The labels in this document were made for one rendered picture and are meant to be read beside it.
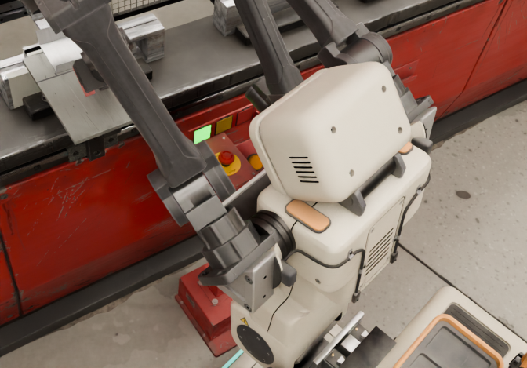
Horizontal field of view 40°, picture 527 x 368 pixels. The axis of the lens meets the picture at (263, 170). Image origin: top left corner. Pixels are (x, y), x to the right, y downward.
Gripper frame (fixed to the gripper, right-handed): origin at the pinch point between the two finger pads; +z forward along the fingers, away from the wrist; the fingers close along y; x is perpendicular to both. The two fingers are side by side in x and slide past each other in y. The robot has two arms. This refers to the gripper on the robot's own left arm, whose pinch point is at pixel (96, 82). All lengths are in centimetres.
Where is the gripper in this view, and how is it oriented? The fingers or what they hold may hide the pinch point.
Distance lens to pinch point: 153.2
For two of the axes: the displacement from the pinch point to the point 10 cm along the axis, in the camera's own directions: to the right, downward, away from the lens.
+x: 4.2, 9.1, -0.2
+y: -8.2, 3.7, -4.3
